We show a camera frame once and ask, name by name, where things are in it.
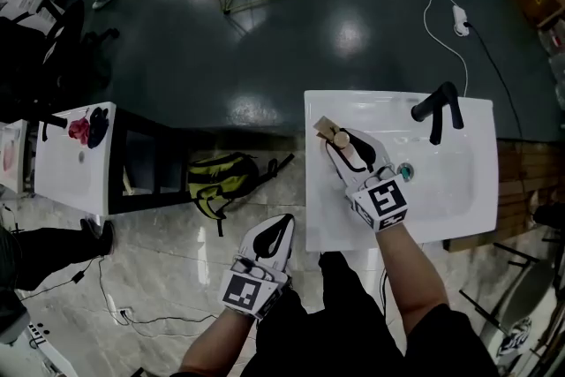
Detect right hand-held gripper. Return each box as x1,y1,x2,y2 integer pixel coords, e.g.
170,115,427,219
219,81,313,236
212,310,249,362
325,128,410,233

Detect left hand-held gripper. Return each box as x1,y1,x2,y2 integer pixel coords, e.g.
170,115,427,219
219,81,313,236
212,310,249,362
217,213,297,320

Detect small wooden brush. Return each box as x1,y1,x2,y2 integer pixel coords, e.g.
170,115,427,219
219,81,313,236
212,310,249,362
313,115,359,165

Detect person's left forearm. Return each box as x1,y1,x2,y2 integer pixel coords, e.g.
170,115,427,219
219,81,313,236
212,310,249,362
177,305,258,377

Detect person's right forearm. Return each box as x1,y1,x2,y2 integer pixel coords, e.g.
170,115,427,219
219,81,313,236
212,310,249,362
374,224,452,337

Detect white sink basin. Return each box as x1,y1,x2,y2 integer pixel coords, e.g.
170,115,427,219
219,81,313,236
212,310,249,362
303,88,501,254

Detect yellow-green black backpack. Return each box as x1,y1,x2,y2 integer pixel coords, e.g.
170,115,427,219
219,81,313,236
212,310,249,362
186,150,297,238

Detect tall black faucet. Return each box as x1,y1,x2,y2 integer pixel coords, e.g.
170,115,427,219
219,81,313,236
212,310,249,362
410,79,466,147

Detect person's black clothing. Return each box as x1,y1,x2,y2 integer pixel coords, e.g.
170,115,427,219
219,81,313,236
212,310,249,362
169,251,501,377

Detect wooden platform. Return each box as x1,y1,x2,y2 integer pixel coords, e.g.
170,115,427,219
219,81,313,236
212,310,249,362
442,138,565,253

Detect white power strip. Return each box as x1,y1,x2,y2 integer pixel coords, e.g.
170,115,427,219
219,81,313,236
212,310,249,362
451,4,473,37

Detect white washbasin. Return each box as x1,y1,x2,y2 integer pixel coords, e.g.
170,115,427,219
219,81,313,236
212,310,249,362
34,101,118,218

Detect white chair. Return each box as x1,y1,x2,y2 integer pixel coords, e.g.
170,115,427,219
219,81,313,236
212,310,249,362
458,242,565,377

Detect red and blue cloth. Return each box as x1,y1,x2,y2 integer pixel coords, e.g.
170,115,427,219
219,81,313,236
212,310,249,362
67,116,92,147

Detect white printed cushion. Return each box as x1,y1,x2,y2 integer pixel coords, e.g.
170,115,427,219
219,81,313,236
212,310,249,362
495,317,536,368

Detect small white washstand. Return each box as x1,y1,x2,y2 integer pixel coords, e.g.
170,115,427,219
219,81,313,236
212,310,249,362
0,120,28,196

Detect black office chair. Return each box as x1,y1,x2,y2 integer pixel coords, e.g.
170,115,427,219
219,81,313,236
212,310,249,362
0,0,121,125

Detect white cable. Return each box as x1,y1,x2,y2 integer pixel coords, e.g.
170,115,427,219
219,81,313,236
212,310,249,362
423,0,470,99

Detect black cable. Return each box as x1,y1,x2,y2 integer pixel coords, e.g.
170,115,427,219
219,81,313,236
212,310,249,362
467,23,527,139

